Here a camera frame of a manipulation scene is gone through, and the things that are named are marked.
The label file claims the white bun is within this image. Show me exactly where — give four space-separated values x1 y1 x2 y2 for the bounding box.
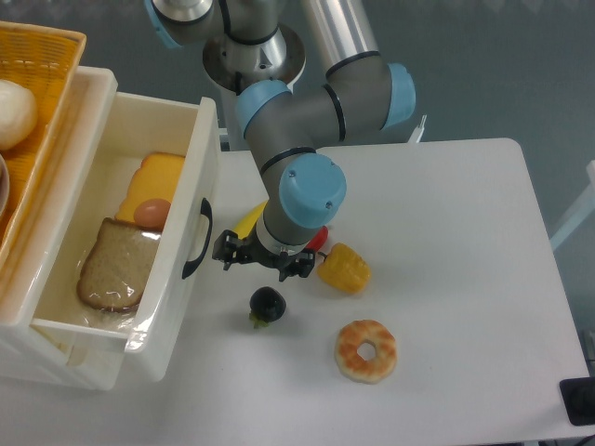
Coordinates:
0 80 37 151

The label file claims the black top drawer handle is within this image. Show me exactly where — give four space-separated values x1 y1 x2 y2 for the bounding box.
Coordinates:
180 197 214 281

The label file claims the white metal frame right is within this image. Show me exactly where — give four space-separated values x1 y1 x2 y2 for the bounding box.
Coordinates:
549 161 594 252

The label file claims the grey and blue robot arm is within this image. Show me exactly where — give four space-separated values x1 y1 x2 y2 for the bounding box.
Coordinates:
145 1 416 278

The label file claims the white drawer cabinet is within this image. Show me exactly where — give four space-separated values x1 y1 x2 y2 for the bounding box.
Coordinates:
1 67 117 388

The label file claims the yellow banana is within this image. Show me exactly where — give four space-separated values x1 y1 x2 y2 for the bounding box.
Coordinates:
233 201 268 240

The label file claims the brown bread slice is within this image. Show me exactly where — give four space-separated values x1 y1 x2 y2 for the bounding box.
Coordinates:
76 217 161 313

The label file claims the black device at table edge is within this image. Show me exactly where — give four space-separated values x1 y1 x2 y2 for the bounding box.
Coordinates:
559 376 595 426

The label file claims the glazed donut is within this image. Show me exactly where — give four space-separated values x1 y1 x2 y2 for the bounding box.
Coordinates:
334 320 398 385

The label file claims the orange woven basket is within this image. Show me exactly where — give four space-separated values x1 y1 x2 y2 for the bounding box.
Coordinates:
1 21 86 264

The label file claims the yellow cheese slice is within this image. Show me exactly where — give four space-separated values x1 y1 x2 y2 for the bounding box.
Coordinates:
115 152 185 223

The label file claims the yellow bell pepper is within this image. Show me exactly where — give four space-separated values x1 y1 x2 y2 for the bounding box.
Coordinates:
317 243 371 295

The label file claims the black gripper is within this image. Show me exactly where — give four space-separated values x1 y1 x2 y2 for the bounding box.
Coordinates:
212 230 316 282

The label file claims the white bracket behind table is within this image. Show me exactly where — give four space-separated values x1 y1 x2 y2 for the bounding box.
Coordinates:
407 114 428 144

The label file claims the brown egg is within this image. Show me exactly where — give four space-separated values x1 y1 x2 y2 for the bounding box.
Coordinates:
133 198 171 230

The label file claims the red bell pepper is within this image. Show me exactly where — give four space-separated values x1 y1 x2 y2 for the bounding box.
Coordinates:
306 226 329 253

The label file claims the dark purple mangosteen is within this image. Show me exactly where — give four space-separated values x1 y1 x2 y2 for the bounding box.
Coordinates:
249 286 286 329

